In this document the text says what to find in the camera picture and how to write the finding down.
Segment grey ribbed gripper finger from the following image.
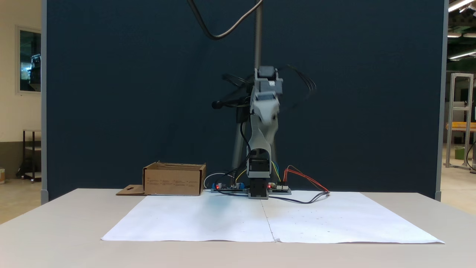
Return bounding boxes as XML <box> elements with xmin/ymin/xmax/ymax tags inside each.
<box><xmin>251</xmin><ymin>106</ymin><xmax>280</xmax><ymax>126</ymax></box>

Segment grey tripod with black head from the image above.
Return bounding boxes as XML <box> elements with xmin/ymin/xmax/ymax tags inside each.
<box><xmin>211</xmin><ymin>0</ymin><xmax>275</xmax><ymax>177</ymax></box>

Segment dark motor controller board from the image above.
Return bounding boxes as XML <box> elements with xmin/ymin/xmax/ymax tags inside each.
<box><xmin>268</xmin><ymin>182</ymin><xmax>292</xmax><ymax>195</ymax></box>

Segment small blue converter board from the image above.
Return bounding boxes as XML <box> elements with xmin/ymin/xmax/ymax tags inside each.
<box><xmin>210</xmin><ymin>181</ymin><xmax>248</xmax><ymax>194</ymax></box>

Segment brown cardboard box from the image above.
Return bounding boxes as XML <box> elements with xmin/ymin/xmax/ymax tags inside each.
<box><xmin>116</xmin><ymin>161</ymin><xmax>207</xmax><ymax>197</ymax></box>

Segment white paper sheet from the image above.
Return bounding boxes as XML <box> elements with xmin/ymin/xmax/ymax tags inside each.
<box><xmin>260</xmin><ymin>191</ymin><xmax>445</xmax><ymax>245</ymax></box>
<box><xmin>101</xmin><ymin>194</ymin><xmax>275</xmax><ymax>243</ymax></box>

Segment dark blue partition panel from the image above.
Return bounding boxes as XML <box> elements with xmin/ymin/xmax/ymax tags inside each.
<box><xmin>41</xmin><ymin>0</ymin><xmax>450</xmax><ymax>202</ymax></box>

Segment orange table top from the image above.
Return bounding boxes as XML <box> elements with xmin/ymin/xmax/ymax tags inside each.
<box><xmin>446</xmin><ymin>122</ymin><xmax>476</xmax><ymax>131</ymax></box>

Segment ceiling strip light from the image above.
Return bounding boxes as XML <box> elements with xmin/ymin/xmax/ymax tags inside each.
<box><xmin>448</xmin><ymin>0</ymin><xmax>476</xmax><ymax>13</ymax></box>

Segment black shelf cart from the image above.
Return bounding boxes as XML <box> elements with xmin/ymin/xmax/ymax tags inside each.
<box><xmin>19</xmin><ymin>129</ymin><xmax>42</xmax><ymax>184</ymax></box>

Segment black looped wrist cable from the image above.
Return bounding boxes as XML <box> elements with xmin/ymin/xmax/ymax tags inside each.
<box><xmin>222</xmin><ymin>72</ymin><xmax>255</xmax><ymax>90</ymax></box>

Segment black looped motor cables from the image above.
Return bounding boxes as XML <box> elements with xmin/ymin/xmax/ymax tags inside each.
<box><xmin>280</xmin><ymin>64</ymin><xmax>317</xmax><ymax>114</ymax></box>

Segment black and orange wire cable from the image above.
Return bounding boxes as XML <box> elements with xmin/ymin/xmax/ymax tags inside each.
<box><xmin>270</xmin><ymin>165</ymin><xmax>331</xmax><ymax>205</ymax></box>

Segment grey flexible hose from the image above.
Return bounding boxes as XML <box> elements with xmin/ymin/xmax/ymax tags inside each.
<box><xmin>187</xmin><ymin>0</ymin><xmax>264</xmax><ymax>41</ymax></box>

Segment white cable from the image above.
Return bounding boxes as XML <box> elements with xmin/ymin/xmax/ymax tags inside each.
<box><xmin>203</xmin><ymin>172</ymin><xmax>232</xmax><ymax>190</ymax></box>

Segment aluminium profile frame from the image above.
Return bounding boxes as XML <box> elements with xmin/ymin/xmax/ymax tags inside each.
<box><xmin>445</xmin><ymin>73</ymin><xmax>475</xmax><ymax>170</ymax></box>

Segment framed wall window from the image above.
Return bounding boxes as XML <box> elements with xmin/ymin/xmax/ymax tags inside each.
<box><xmin>15</xmin><ymin>25</ymin><xmax>42</xmax><ymax>96</ymax></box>

